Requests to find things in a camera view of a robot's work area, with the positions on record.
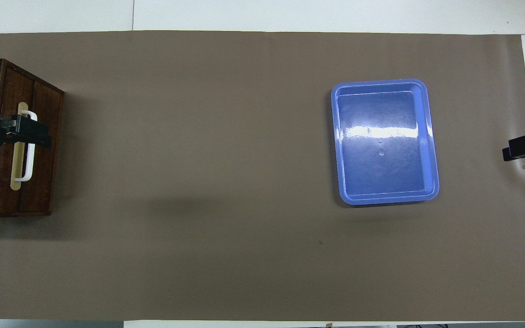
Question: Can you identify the wooden drawer with white handle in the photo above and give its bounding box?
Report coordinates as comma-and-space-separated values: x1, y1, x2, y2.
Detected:
0, 66, 39, 215

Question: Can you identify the blue plastic tray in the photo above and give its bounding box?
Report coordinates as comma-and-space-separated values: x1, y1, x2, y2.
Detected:
330, 78, 440, 206

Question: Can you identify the brown table mat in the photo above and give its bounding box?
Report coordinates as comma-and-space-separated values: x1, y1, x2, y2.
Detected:
0, 30, 525, 322

